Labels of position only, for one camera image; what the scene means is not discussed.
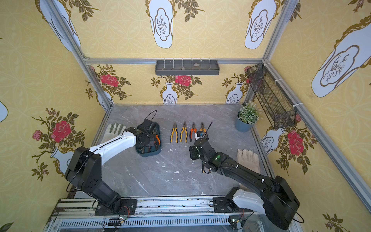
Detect blue flower pot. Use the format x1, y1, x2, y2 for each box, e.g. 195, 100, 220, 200
235, 117, 253, 132

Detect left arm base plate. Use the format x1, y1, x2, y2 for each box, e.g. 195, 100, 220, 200
95, 199, 137, 216

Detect green white artificial plant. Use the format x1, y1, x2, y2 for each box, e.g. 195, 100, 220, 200
237, 102, 261, 125

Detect right work glove beige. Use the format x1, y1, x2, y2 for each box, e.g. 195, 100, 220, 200
237, 149, 260, 174

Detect left work glove beige green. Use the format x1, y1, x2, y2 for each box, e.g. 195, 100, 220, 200
100, 123, 126, 143

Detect aluminium front rail frame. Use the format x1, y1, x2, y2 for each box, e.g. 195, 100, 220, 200
44, 195, 281, 232

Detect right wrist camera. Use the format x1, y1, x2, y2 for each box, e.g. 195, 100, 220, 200
195, 130, 209, 140

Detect teal plastic storage box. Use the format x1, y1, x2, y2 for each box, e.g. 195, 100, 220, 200
135, 122, 161, 157

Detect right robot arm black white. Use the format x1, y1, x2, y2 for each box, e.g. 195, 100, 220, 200
189, 139, 300, 230

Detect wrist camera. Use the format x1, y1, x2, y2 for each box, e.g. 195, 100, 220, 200
195, 130, 209, 140
137, 119, 152, 133

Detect grey wall shelf tray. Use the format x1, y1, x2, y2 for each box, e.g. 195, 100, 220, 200
155, 59, 220, 76

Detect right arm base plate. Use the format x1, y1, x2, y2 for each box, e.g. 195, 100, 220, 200
208, 197, 253, 213

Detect black wire mesh basket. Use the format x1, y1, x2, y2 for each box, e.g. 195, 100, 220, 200
246, 64, 297, 130

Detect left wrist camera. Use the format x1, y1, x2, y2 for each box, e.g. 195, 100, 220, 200
137, 119, 152, 133

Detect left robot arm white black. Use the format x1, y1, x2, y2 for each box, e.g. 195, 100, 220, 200
65, 127, 161, 213

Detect red orange black pliers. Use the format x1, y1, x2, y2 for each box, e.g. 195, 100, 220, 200
189, 122, 197, 142

